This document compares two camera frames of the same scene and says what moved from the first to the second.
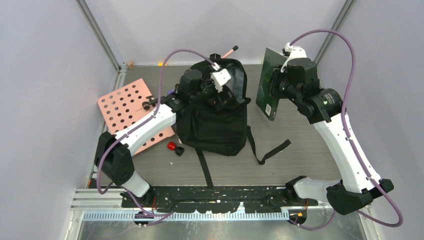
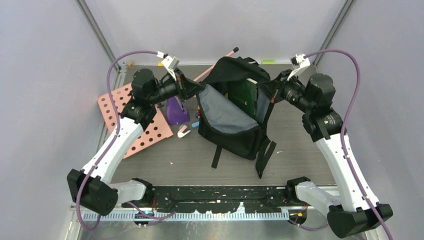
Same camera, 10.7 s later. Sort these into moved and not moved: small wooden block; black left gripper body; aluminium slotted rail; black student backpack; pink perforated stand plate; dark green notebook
Moved: black student backpack; black left gripper body; dark green notebook
Not moved: pink perforated stand plate; small wooden block; aluminium slotted rail
